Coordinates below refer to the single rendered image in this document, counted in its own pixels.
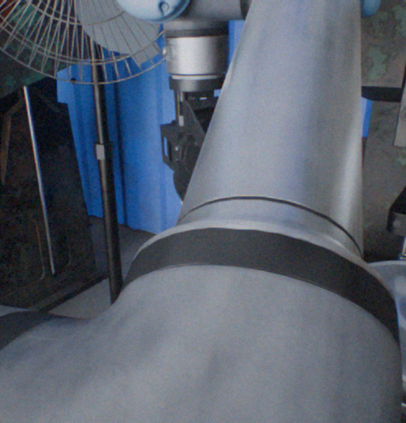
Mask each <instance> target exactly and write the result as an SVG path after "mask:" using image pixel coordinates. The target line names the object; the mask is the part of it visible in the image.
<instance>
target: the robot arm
mask: <svg viewBox="0 0 406 423"><path fill-rule="evenodd" d="M116 1H117V2H118V3H119V5H120V6H121V7H122V8H123V9H124V10H126V11H127V12H128V13H129V14H130V15H132V16H133V17H138V18H140V19H143V20H145V21H147V22H149V23H153V24H163V29H164V37H167V38H165V48H163V50H162V53H163V57H166V63H167V72H168V73H169V74H171V75H172V76H168V84H169V89H171V90H173V91H174V98H175V113H176V120H171V122H170V123H166V124H160V131H161V144H162V155H163V162H164V163H165V164H166V165H167V166H168V167H169V168H170V169H172V171H174V175H173V182H174V187H175V189H176V192H177V195H178V196H179V197H180V202H181V204H182V206H181V209H180V211H179V215H178V218H177V221H176V224H175V226H174V228H172V229H169V230H167V231H164V232H162V233H160V234H158V235H155V236H154V237H152V238H151V239H149V240H147V242H146V243H145V244H144V245H142V246H141V247H140V249H139V250H138V252H137V254H136V255H135V258H134V261H133V263H132V265H131V266H130V267H129V271H128V273H127V275H126V277H125V281H124V284H123V286H122V289H121V290H120V294H119V297H118V298H117V299H116V301H115V302H114V303H113V304H112V305H111V306H110V307H109V309H108V310H106V311H103V312H102V313H100V314H98V315H96V316H93V317H91V318H77V317H71V316H61V315H55V314H51V313H45V312H41V311H32V310H27V309H21V308H15V307H5V306H0V423H400V421H401V411H402V400H403V365H402V354H401V353H400V343H399V318H398V310H397V302H396V299H395V297H394V294H393V293H392V291H391V289H390V287H389V284H388V283H387V282H386V281H385V280H384V279H383V278H382V276H381V275H380V274H379V273H378V272H377V271H376V270H375V269H373V268H372V267H371V266H370V265H369V264H368V263H367V262H366V261H363V233H362V177H361V18H365V17H369V16H371V15H373V14H374V13H376V12H377V11H378V8H379V6H380V3H381V0H116ZM230 21H245V22H244V25H243V29H242V33H241V36H240V38H239V41H238V45H236V48H235V51H234V56H233V58H232V61H231V63H230V36H228V35H229V22H230ZM226 73H227V74H226ZM216 89H221V93H220V96H216V97H215V90H216ZM163 137H165V138H166V146H167V156H166V155H165V150H164V138H163Z"/></svg>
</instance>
